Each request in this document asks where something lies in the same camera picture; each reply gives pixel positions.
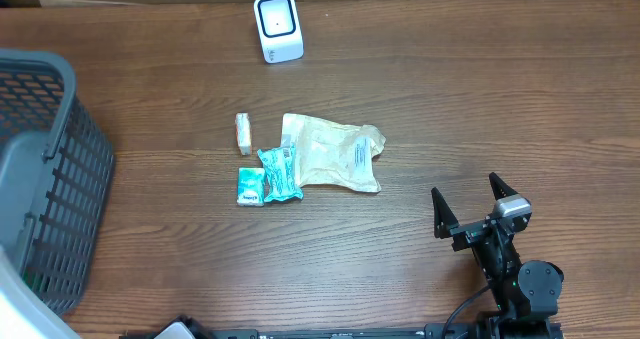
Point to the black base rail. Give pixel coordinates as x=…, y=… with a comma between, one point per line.
x=340, y=334

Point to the teal crinkled wrapper packet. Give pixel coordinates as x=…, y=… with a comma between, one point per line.
x=279, y=166

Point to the teal tissue pack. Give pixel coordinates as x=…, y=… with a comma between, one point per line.
x=251, y=187

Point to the white barcode scanner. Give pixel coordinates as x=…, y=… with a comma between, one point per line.
x=279, y=30

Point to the grey plastic shopping basket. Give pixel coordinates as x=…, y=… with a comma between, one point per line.
x=56, y=174

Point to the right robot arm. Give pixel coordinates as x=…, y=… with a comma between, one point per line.
x=526, y=293

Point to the orange tissue pack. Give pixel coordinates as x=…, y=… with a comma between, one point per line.
x=243, y=133

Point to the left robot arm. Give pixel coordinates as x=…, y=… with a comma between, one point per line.
x=23, y=314

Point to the beige snack pouch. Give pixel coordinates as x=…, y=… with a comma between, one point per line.
x=329, y=153

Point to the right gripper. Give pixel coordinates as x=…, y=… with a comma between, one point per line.
x=466, y=235

